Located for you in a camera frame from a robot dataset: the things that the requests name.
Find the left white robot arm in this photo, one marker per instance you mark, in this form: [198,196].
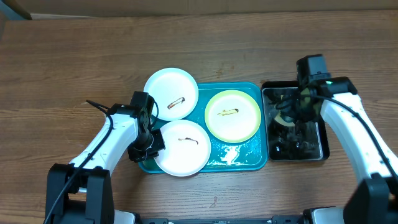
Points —
[81,191]

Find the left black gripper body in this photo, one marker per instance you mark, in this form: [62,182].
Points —
[147,145]

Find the black water tray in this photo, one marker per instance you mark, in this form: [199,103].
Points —
[303,142]

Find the white plate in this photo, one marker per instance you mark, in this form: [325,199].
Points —
[175,91]
[187,148]

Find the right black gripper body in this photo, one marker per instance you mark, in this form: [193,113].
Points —
[304,112]

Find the yellow green sponge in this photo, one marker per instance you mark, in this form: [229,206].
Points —
[285,115]

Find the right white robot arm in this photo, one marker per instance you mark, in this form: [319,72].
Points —
[336,101]

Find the yellow-green rimmed plate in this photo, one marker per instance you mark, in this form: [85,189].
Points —
[232,116]

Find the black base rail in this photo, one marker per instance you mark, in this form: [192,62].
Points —
[277,219]

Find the teal plastic tray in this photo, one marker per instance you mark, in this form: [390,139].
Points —
[251,154]

